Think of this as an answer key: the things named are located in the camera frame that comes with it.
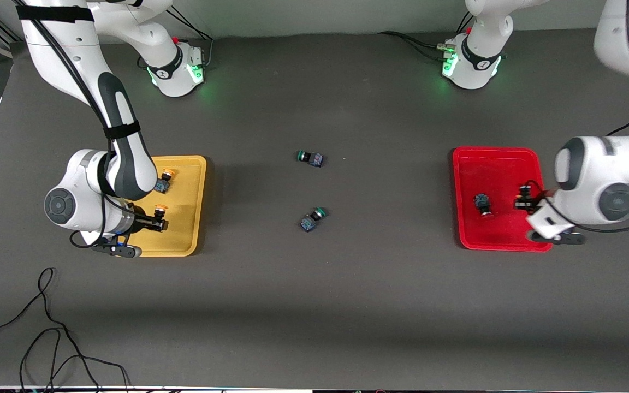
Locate yellow plastic tray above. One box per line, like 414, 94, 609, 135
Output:
128, 155, 207, 258

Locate red plastic tray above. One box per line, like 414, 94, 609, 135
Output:
452, 146, 554, 253

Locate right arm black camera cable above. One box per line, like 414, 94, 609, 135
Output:
15, 0, 135, 249

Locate thin black loose cable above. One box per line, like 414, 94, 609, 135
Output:
0, 267, 131, 393

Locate green push button switch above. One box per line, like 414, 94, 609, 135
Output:
299, 206, 329, 233
296, 150, 324, 168

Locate right arm base black cables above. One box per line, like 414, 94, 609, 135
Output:
162, 7, 216, 69

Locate arm base black cables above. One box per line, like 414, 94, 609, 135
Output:
378, 11, 476, 62
162, 7, 216, 69

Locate left arm base black cables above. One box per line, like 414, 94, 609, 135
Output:
378, 11, 476, 62

